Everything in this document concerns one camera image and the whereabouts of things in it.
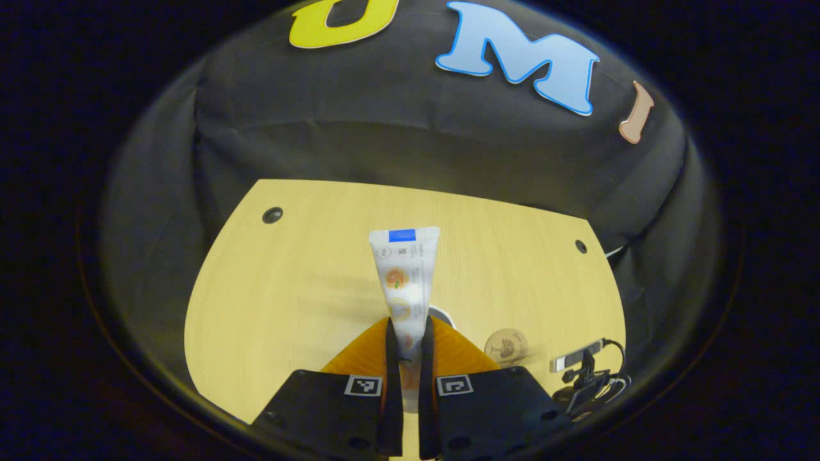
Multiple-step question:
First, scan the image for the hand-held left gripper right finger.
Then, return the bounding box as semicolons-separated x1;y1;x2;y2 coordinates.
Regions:
418;315;574;461

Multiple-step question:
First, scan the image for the black backdrop cloth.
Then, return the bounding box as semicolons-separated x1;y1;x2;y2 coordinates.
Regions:
99;0;725;410

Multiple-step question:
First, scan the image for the round wooden coaster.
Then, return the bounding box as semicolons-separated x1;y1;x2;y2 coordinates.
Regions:
484;328;530;367

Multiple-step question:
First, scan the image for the light wooden desktop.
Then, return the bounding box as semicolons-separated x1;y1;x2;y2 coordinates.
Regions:
184;179;627;461

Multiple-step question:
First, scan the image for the white toothpaste tube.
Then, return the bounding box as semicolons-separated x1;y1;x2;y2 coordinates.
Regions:
368;226;441;414

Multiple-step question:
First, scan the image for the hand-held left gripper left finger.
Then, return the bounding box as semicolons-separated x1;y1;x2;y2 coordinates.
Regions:
250;316;404;459

